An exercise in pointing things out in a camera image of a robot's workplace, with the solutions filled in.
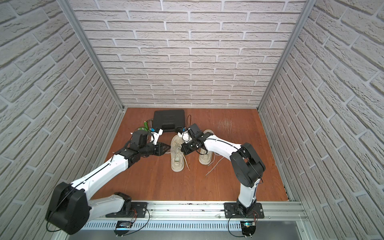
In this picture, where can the corner aluminium post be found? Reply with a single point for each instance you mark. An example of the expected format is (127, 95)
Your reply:
(81, 34)
(308, 6)

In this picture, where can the aluminium front rail frame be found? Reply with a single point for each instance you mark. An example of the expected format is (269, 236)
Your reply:
(283, 220)

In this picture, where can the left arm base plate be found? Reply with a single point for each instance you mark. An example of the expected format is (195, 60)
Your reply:
(133, 208)

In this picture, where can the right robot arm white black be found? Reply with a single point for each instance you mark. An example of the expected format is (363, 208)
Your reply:
(247, 165)

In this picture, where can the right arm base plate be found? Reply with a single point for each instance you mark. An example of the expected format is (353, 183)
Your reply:
(236, 209)

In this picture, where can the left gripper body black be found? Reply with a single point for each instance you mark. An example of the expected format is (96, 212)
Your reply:
(159, 148)

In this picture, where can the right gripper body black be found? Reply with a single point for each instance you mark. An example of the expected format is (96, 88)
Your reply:
(189, 147)

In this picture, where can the green handled tool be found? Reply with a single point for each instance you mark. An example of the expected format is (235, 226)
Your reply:
(146, 126)

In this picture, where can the right corner aluminium post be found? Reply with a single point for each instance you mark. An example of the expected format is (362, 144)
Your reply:
(308, 6)

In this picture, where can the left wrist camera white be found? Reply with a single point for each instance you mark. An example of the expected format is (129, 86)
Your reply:
(155, 134)

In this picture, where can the right controller board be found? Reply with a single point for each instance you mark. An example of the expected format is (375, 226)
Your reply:
(248, 228)

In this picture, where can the black plastic tool case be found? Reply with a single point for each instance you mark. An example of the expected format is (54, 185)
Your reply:
(169, 120)

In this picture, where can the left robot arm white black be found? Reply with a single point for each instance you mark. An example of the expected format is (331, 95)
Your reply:
(71, 205)

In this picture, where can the left controller board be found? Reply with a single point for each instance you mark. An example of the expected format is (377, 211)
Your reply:
(123, 228)

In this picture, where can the beige sneaker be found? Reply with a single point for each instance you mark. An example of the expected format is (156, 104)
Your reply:
(178, 160)
(207, 158)

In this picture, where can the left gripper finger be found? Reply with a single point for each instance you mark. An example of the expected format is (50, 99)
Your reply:
(164, 150)
(165, 146)

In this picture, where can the controller board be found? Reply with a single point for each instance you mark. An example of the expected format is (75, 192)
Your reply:
(248, 228)
(123, 228)

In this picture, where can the left corner aluminium post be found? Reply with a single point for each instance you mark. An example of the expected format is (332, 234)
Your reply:
(81, 34)

